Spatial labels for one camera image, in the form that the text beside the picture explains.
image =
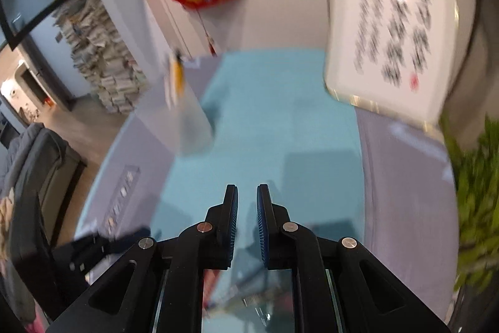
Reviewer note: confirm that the translucent white cup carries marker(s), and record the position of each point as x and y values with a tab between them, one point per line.
193	122

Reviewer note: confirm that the green potted plant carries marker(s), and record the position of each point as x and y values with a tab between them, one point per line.
479	200

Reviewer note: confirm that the tall pile of papers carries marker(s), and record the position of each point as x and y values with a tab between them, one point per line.
105	56

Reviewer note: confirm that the orange pen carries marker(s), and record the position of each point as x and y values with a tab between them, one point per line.
179	75

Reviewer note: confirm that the grey sofa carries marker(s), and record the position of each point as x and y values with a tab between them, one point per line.
35	161

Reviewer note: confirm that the bunch of assorted pens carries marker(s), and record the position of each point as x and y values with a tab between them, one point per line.
171	83

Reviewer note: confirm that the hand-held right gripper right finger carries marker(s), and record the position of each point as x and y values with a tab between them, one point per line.
262	227

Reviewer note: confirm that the framed calligraphy sign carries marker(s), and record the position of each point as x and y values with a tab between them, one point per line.
390	24

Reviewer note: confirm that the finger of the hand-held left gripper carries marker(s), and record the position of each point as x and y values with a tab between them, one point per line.
130	236
85	255

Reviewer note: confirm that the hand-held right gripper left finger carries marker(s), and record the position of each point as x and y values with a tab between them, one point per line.
232	227

